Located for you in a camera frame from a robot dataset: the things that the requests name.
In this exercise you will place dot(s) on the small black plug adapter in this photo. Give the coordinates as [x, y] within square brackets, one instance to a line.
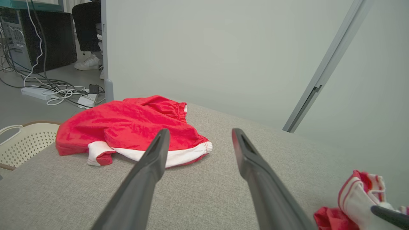
[94, 88]

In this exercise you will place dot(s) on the person's leg in black trousers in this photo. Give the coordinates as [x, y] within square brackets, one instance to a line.
[86, 22]

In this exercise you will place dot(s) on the white flat power adapter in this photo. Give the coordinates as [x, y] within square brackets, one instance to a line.
[86, 101]

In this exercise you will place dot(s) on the white sneaker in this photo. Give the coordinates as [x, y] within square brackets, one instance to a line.
[88, 63]
[102, 73]

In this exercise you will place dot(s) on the grey partition end post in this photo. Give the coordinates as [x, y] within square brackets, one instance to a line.
[103, 48]

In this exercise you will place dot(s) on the black computer tower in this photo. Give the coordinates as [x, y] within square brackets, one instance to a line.
[54, 38]

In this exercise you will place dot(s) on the teal desk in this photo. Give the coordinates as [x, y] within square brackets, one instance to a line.
[19, 3]

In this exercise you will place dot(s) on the red basketball jersey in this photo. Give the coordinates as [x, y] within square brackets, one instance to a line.
[354, 198]

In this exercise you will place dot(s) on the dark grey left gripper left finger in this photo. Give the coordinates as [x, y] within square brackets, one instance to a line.
[137, 198]

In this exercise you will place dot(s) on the cream perforated laundry basket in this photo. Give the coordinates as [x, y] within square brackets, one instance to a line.
[28, 143]

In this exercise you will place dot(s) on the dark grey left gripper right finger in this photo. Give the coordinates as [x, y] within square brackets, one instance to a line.
[271, 204]

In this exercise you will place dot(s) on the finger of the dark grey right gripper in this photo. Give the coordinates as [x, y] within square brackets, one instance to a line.
[393, 217]

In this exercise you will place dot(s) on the red shorts with white hem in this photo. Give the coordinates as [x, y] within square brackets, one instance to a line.
[127, 124]

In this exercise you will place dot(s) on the long white power strip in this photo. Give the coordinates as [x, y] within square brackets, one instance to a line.
[35, 92]

